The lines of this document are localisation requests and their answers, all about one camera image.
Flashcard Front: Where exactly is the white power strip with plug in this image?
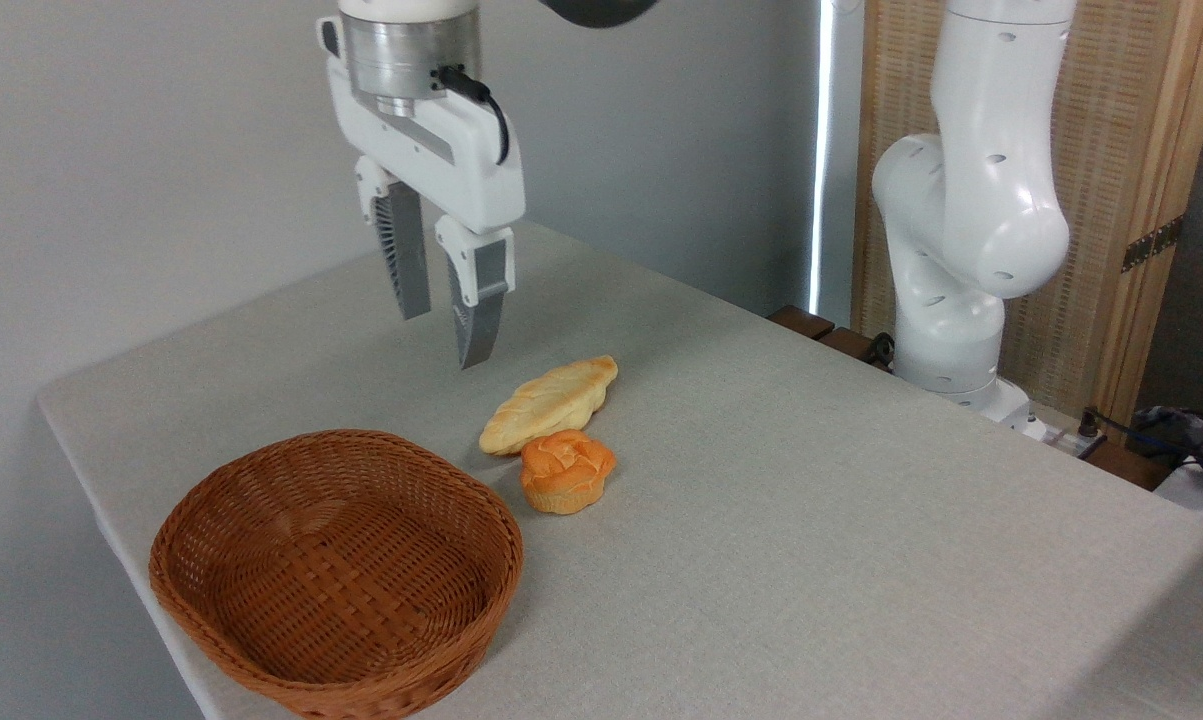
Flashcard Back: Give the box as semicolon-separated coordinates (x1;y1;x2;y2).
1044;404;1109;462

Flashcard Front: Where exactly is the brown wicker basket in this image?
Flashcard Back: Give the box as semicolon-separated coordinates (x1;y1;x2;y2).
148;429;525;720

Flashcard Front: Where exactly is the round orange bread roll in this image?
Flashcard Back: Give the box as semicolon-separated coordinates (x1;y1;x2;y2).
518;428;619;517

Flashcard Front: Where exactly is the wooden rattan folding screen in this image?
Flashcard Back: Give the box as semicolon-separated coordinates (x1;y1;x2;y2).
850;0;1203;431

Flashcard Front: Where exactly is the dark brown wooden block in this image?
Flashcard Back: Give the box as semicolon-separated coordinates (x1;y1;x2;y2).
767;304;836;342
818;326;878;363

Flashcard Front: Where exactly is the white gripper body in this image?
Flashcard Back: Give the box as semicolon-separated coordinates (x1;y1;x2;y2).
316;14;528;237

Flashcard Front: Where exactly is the metal screen hinge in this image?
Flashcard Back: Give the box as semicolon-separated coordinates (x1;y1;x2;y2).
1121;214;1185;274

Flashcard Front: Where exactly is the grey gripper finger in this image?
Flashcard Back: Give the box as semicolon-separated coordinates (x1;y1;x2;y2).
353;154;433;322
434;214;518;372

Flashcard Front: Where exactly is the dark blue bag with cables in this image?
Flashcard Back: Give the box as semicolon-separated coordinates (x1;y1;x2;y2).
1124;403;1203;521

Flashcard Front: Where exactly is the long braided bread loaf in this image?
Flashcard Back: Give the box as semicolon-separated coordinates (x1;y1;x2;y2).
477;354;621;458

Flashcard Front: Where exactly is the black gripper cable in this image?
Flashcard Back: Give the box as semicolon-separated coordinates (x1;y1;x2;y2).
435;64;513;167

